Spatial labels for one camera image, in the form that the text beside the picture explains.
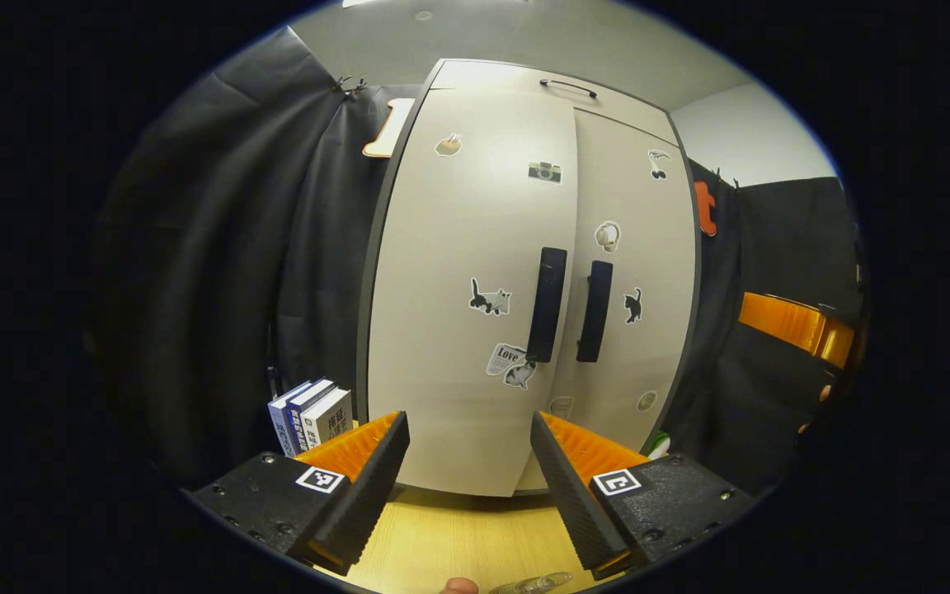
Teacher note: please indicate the white cabinet door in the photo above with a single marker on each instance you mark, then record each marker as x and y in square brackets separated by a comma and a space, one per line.
[458, 231]
[648, 346]

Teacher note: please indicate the ceiling light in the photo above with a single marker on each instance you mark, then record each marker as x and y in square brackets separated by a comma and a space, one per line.
[362, 3]

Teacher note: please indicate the black backdrop cloth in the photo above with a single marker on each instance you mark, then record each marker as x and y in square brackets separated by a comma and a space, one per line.
[219, 247]

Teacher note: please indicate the green and white object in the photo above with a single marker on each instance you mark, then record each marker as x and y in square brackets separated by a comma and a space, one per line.
[659, 445]

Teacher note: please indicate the small metal clip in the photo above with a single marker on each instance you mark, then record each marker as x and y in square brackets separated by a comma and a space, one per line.
[349, 84]
[726, 181]

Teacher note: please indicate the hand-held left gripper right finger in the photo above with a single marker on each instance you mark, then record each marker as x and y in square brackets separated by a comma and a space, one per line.
[578, 495]

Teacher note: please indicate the white and grey cabinet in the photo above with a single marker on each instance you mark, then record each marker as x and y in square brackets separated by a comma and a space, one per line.
[376, 247]

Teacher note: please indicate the white cabinet drawer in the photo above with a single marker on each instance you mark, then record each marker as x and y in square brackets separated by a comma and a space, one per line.
[491, 76]

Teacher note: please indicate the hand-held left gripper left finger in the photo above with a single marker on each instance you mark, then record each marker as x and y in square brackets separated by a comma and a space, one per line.
[359, 495]

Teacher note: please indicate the white book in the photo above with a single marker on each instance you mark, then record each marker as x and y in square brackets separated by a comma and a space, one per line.
[328, 417]

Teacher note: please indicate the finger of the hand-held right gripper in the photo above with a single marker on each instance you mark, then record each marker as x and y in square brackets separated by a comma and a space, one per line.
[788, 322]

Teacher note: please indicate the light blue book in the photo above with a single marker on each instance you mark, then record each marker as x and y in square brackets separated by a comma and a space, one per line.
[281, 421]

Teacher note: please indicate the clear glass bottle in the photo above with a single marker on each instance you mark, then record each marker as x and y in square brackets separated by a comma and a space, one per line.
[533, 584]

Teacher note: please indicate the dark blue book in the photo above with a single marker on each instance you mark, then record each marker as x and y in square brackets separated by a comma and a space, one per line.
[308, 406]

